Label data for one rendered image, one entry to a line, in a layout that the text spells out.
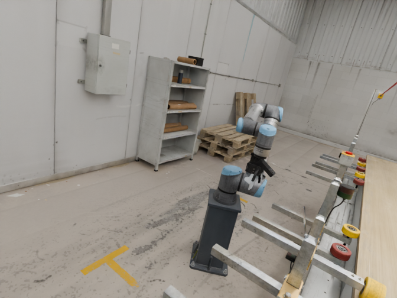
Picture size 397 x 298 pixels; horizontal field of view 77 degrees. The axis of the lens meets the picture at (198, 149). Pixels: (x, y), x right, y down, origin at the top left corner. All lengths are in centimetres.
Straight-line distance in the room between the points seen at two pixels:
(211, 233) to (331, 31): 803
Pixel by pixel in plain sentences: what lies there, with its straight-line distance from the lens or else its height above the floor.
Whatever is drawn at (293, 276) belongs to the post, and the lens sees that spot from 89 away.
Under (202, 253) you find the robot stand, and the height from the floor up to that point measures 14.
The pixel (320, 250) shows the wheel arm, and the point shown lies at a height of 86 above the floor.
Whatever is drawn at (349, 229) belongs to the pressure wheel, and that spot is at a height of 91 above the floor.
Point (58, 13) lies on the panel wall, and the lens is 297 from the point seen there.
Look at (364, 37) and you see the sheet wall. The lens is 908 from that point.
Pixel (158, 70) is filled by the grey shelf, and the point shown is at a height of 139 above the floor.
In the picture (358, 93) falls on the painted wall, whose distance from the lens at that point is 889.
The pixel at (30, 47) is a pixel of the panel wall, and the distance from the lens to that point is 286.
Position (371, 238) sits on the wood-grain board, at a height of 90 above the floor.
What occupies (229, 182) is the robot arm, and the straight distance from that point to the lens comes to 188.
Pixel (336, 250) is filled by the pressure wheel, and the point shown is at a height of 90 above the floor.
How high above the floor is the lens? 154
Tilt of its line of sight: 18 degrees down
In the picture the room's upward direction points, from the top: 12 degrees clockwise
